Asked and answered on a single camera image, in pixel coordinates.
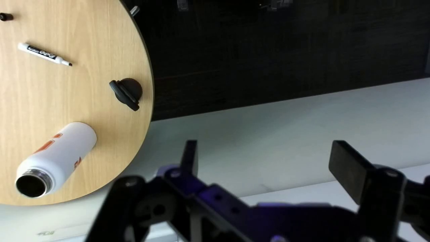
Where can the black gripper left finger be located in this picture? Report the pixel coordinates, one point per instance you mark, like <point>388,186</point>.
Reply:
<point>134,204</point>

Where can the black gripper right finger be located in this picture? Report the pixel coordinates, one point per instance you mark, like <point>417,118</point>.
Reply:
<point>384,194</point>

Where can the white bottle with orange logo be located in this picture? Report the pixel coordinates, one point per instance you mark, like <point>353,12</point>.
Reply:
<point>47,169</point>

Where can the round wooden table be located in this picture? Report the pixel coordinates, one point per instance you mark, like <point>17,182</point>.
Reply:
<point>39,96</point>

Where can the small black marker cap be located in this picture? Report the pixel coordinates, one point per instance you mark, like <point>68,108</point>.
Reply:
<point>5,16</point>

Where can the black bottle lid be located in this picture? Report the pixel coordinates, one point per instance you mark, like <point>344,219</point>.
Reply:
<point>127,91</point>

